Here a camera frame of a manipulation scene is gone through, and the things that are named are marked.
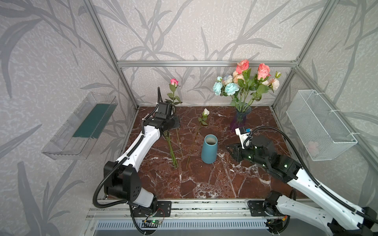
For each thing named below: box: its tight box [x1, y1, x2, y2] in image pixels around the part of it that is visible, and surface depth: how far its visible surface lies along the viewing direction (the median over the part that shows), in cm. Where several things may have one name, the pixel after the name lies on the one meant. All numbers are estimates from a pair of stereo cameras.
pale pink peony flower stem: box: [261, 71, 282, 93], surface depth 83 cm
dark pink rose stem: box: [235, 59, 252, 104], surface depth 84 cm
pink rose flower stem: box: [248, 62, 272, 107], surface depth 79 cm
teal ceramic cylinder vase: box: [200, 134, 219, 165], surface depth 82 cm
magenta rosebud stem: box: [165, 78, 183, 115], surface depth 88 cm
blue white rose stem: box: [222, 74, 233, 86], surface depth 84 cm
